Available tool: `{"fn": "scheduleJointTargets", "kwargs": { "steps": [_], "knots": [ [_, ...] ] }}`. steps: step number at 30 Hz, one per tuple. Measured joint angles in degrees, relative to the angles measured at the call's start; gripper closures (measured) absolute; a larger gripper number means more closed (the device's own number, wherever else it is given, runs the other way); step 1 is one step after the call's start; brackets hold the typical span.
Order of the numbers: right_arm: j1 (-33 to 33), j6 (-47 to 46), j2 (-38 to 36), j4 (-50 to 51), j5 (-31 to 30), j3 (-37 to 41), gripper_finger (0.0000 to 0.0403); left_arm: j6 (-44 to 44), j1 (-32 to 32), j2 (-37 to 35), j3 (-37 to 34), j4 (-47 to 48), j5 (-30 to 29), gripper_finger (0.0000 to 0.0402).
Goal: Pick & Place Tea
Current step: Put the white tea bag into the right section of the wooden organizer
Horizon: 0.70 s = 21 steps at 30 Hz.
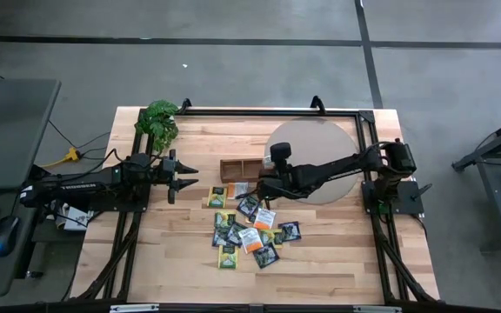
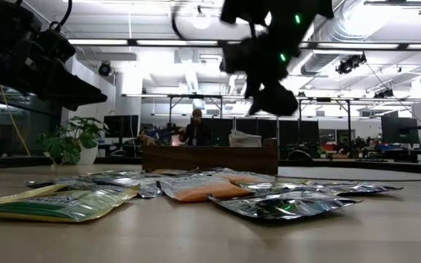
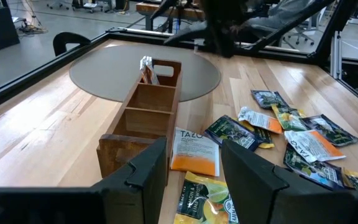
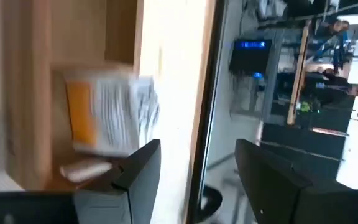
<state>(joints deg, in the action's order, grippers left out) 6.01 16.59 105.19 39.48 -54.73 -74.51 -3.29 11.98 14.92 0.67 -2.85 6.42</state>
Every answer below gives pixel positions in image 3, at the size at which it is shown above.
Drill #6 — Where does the dark wooden tea organizer box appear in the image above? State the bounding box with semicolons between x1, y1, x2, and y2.
96;58;183;187

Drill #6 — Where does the black frame handle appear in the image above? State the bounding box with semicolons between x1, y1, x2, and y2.
53;32;92;57

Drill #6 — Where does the floor cable bundle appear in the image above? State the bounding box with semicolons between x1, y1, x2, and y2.
17;0;48;35

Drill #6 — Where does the wooden desk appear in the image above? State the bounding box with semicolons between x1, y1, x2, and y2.
135;1;206;32

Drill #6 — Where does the black aluminium table frame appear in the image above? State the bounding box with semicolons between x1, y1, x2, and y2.
0;0;358;116

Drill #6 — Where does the yellow lemon lime tea packet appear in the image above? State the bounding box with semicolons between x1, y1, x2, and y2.
173;170;240;224

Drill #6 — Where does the small silver foil pouch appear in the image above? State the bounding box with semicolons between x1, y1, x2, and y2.
270;104;308;132
250;89;289;110

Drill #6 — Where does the dark blackcurrant tea packet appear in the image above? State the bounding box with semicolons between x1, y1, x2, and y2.
203;114;260;152

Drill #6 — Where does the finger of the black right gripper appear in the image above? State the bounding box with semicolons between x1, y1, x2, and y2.
163;21;210;46

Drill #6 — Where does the black computer tower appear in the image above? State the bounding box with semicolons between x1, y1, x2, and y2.
0;6;21;52

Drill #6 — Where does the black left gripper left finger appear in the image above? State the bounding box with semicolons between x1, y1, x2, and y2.
0;136;169;224

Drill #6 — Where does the grey round mat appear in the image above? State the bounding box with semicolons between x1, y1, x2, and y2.
69;44;222;103

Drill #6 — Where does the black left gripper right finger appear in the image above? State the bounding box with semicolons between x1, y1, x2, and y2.
221;139;358;224

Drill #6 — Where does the dark green tea packet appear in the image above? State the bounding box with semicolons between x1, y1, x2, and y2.
282;142;347;191

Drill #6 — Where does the office chair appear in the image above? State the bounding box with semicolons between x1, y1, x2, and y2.
249;21;316;49

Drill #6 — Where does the large silver foil pouch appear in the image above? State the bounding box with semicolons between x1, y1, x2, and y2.
299;113;358;147

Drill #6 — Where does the orange white Tazo tea packet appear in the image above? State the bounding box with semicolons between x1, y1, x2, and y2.
283;129;347;164
237;106;283;135
139;55;160;85
170;126;221;177

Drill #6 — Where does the silver aluminium post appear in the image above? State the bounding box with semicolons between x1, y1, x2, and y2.
330;30;344;80

